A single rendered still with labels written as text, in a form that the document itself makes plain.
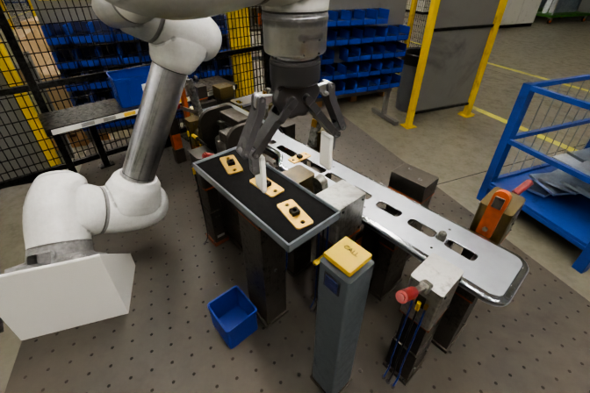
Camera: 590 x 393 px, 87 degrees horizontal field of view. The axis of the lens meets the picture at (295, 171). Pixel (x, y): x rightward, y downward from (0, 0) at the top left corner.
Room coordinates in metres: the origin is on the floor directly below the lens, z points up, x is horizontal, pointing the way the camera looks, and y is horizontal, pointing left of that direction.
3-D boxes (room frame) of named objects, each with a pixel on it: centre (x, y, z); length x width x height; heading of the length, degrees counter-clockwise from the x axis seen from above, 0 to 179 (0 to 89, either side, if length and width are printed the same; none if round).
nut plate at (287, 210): (0.47, 0.00, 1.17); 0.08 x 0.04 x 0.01; 31
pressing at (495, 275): (0.95, -0.04, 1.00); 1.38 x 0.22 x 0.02; 42
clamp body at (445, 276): (0.40, -0.27, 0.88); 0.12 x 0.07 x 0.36; 132
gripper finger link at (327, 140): (0.50, -0.06, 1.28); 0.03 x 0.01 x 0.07; 31
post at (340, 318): (0.37, -0.09, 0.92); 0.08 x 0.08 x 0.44; 42
